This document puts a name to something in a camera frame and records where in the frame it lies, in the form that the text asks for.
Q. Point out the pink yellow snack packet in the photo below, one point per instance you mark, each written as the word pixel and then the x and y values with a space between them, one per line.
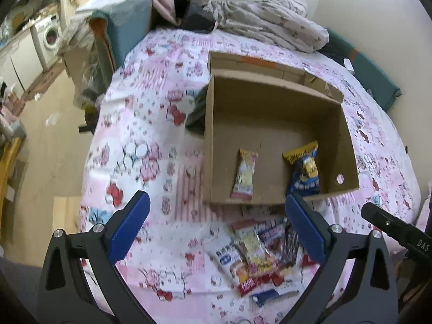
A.
pixel 243 185

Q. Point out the white rice cake packet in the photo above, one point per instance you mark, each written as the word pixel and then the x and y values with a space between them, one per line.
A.
pixel 223 250

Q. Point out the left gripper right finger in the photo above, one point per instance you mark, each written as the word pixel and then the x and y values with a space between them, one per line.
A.
pixel 355 282

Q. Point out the dark green cloth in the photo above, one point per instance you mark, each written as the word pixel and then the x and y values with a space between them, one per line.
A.
pixel 195 121

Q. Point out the pink cartoon bed sheet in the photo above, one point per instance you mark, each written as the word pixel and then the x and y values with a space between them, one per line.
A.
pixel 141 144

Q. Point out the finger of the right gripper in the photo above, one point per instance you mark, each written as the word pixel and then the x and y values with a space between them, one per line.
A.
pixel 407 235

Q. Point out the toast cartoon snack packet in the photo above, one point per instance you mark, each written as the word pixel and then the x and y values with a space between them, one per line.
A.
pixel 260 259

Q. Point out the crumpled floral blanket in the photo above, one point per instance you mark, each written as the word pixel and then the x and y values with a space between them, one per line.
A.
pixel 283 23

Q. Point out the black bag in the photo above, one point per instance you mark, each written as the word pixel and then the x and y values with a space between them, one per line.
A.
pixel 193 18

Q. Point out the white washing machine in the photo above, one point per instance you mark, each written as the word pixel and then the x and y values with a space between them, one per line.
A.
pixel 46 34

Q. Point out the pink cloth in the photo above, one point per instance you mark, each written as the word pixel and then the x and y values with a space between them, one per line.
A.
pixel 166 8

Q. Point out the blue yellow chip bag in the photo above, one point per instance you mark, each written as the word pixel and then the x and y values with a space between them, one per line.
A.
pixel 305 175

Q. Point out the teal headboard pad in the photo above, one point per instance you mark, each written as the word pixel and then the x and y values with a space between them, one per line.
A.
pixel 372 78

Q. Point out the dark dried fruit packet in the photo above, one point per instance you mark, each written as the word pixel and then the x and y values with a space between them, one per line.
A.
pixel 289 246

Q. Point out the white blue flat packet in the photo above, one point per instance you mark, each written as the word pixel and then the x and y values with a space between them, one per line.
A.
pixel 260 299

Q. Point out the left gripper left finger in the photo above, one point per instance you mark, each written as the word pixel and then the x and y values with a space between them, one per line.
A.
pixel 64 295

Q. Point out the brown cardboard box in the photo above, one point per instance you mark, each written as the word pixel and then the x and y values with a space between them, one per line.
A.
pixel 269 108

